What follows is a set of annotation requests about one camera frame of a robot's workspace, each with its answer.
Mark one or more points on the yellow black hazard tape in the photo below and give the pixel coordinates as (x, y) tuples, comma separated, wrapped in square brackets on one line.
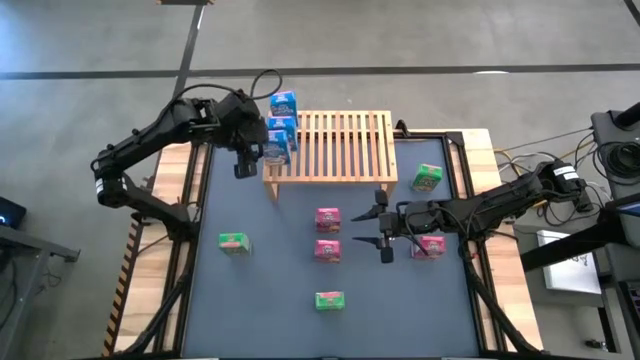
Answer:
[(120, 295)]

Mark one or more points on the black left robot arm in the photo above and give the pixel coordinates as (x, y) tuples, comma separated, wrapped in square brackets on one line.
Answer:
[(145, 135)]

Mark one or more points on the black power strip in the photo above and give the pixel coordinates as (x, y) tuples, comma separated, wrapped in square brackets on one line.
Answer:
[(586, 202)]

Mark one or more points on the pink cereal box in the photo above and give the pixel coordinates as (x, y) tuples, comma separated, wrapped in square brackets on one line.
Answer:
[(328, 220), (434, 247), (327, 251)]

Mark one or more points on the black device with blue light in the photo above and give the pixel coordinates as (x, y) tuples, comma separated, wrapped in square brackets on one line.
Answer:
[(10, 212)]

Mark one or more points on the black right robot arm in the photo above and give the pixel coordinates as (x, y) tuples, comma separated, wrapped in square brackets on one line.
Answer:
[(500, 200)]

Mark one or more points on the grey equipment case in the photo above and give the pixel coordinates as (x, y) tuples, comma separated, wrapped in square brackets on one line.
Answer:
[(615, 130)]

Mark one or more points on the blue Rice Krispies cereal box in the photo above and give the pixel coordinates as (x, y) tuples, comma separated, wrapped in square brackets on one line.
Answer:
[(285, 124), (283, 102), (276, 147)]

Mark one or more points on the black camera rig beam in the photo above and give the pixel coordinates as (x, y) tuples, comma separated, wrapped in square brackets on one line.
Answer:
[(575, 245)]

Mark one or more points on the wooden slatted shelf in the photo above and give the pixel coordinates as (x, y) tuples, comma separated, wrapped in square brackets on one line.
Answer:
[(345, 150)]

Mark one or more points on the black table frame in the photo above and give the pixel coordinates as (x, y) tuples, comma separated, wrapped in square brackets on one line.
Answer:
[(425, 136)]

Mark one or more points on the green Apple Jacks cereal box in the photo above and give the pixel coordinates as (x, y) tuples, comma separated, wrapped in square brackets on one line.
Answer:
[(426, 177), (234, 243), (329, 300)]

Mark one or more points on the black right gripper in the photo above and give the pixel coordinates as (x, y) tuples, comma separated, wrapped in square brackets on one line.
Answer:
[(402, 220)]

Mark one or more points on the white board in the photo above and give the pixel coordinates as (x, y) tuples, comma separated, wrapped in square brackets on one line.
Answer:
[(570, 270)]

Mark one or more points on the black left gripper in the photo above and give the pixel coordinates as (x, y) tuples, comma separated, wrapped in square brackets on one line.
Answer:
[(242, 125)]

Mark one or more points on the grey metal desk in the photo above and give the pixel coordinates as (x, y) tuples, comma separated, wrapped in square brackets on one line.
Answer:
[(25, 250)]

